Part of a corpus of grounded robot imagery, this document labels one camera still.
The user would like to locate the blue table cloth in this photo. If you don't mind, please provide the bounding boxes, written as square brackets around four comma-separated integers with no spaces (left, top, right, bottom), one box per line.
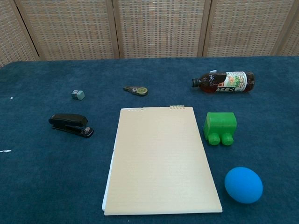
[0,55,299,224]

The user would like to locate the beige spiral notebook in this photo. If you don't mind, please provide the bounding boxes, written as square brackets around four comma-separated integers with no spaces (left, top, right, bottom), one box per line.
[101,105,223,216]

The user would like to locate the green toy block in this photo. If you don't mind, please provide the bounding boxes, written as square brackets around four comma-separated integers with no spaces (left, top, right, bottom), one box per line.
[203,112,238,147]

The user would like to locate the brown tea bottle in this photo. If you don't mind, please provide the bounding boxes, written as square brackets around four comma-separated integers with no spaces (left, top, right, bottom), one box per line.
[191,70,256,94]

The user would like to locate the small grey-green pencil sharpener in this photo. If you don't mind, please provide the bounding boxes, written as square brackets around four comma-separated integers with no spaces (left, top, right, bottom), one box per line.
[71,89,85,101]

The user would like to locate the woven folding screen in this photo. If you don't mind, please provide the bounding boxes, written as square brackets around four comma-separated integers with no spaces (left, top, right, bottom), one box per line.
[0,0,299,68]

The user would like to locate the black stapler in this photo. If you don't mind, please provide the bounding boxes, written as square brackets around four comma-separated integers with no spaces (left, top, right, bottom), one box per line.
[48,113,94,139]

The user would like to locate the blue egg-shaped ball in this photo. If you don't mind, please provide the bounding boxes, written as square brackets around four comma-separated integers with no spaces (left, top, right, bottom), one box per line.
[224,167,263,204]

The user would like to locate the green correction tape dispenser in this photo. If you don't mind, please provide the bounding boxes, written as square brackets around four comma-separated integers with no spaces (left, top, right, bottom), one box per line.
[123,86,149,97]

